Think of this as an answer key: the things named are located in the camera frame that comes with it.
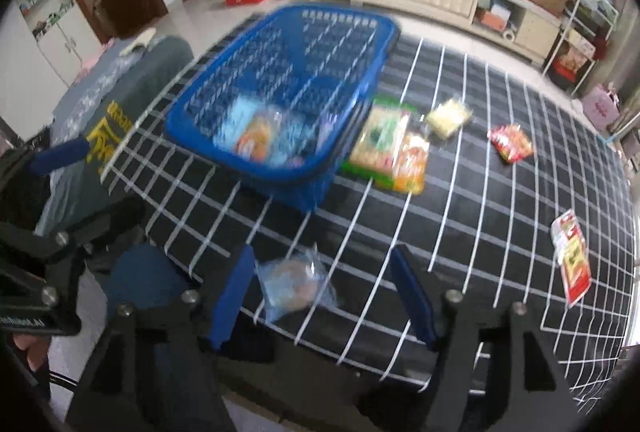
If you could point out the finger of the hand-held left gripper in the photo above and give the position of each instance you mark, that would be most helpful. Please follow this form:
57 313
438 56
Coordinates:
100 224
60 157

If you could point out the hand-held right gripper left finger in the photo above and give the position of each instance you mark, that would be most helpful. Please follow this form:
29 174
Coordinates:
232 297

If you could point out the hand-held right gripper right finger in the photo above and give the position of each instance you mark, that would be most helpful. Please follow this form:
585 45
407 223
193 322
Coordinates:
412 297

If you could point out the round cake clear packet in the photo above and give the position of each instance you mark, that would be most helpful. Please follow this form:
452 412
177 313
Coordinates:
295 287

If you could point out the green cracker packet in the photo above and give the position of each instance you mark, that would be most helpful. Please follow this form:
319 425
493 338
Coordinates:
380 137

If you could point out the large red white packet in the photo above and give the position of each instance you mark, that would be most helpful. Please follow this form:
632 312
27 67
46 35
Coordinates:
572 257

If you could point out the light blue bread packet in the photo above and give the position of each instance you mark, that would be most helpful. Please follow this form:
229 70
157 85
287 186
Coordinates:
237 114

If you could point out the red snack packet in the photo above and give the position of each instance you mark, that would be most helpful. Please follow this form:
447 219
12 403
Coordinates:
510 143

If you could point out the yellow cake packet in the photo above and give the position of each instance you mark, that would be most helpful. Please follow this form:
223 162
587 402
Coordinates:
447 118

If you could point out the small purple packet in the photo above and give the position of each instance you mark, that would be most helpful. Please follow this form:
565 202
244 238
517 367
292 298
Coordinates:
330 124

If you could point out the blue plastic basket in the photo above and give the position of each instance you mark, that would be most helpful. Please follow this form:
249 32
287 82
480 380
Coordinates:
310 42

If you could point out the person's left hand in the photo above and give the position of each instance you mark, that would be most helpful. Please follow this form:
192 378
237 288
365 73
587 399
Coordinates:
29 349

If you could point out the white cupboard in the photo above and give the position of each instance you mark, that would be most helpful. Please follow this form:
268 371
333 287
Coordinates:
50 22

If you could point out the pink gift bag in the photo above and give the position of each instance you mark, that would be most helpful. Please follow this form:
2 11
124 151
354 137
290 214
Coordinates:
600 107

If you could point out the white paper roll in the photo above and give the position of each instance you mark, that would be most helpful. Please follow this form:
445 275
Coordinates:
510 34

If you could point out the red snack bag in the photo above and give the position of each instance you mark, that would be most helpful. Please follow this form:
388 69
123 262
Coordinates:
571 64

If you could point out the orange box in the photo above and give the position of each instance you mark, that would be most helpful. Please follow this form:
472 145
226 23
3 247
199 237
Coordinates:
495 17

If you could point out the white metal rack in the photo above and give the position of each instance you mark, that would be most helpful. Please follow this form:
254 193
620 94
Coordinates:
582 22

